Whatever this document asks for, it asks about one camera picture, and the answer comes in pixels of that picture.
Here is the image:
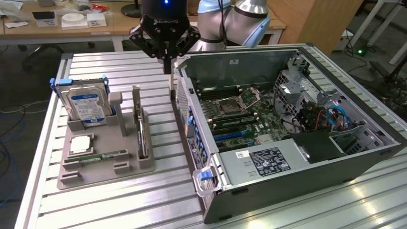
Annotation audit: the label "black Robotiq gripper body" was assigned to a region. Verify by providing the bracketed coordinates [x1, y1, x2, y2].
[139, 0, 191, 60]

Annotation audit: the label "black graphics card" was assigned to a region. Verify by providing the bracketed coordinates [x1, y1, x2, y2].
[131, 85, 151, 160]

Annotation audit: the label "black round lamp base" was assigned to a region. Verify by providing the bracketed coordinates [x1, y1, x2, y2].
[121, 0, 144, 18]

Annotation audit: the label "plain white box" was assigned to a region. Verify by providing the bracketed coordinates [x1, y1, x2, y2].
[85, 13, 108, 28]

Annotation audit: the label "white box with round dish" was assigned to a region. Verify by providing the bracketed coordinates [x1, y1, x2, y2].
[60, 13, 89, 31]

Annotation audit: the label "white box with black top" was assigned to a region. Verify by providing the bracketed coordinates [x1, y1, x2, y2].
[32, 11, 59, 27]

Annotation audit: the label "metal socket cover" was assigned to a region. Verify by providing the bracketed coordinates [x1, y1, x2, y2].
[237, 86, 263, 112]

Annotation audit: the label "CPU socket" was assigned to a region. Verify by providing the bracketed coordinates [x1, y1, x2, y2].
[216, 97, 247, 115]

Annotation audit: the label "black office chair base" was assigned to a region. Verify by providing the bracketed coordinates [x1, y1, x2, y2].
[17, 42, 96, 71]

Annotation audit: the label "hard disk in blue carrier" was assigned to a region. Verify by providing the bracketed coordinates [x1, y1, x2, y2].
[49, 75, 111, 128]

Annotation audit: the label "wooden desk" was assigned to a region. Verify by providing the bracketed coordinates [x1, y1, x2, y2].
[0, 0, 287, 52]

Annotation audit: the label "dark labelled RAM stick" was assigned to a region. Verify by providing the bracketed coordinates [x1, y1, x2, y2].
[212, 116, 257, 127]

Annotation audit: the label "silver perforated drive cage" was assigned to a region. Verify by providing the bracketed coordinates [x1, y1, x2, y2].
[272, 69, 337, 113]

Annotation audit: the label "wooden cabinet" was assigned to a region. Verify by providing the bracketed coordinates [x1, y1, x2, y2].
[269, 0, 365, 55]

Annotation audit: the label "clear plastic bag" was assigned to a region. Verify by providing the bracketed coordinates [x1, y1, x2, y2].
[0, 1, 32, 22]

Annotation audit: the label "green motherboard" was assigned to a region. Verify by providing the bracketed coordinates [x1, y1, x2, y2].
[193, 83, 299, 153]

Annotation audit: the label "blue expansion slot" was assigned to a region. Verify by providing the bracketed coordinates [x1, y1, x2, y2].
[213, 130, 248, 142]

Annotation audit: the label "grey plastic parts rack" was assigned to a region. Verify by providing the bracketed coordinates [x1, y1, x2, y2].
[56, 92, 157, 191]

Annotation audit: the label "silver CPU chip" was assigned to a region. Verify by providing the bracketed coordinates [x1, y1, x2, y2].
[69, 137, 92, 153]

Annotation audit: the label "green RAM stick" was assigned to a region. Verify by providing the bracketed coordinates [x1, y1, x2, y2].
[68, 149, 127, 161]

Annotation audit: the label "blue case latch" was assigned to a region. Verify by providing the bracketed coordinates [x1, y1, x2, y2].
[196, 168, 212, 183]

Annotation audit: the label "grey power supply unit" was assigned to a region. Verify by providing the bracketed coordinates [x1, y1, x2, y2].
[217, 139, 311, 187]

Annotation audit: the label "grey metal disk bay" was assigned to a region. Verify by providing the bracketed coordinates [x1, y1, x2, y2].
[328, 124, 376, 156]

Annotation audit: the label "open black PC case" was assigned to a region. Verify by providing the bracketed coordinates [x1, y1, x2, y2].
[171, 42, 402, 225]

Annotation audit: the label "blue floor cables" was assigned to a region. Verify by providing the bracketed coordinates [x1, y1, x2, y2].
[0, 112, 28, 208]

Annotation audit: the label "red wire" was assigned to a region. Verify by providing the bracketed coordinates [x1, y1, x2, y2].
[309, 107, 333, 132]

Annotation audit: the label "white desk frame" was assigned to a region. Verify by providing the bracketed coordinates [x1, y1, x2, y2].
[341, 0, 407, 65]

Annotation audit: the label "blue SATA wire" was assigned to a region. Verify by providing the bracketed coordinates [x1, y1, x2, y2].
[327, 104, 351, 131]

